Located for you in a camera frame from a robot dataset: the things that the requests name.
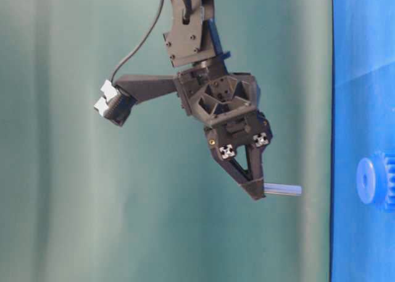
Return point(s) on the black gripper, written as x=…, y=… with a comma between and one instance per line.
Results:
x=226, y=104

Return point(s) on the metal shaft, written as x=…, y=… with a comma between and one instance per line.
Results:
x=280, y=189

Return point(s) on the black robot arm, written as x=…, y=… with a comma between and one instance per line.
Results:
x=193, y=41

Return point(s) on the small blue plastic gear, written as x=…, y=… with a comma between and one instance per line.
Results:
x=375, y=181

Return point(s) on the blue mat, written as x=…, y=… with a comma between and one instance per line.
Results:
x=362, y=236

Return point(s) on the green backdrop curtain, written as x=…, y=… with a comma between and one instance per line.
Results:
x=85, y=200

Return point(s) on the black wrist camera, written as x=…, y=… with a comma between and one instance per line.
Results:
x=114, y=105

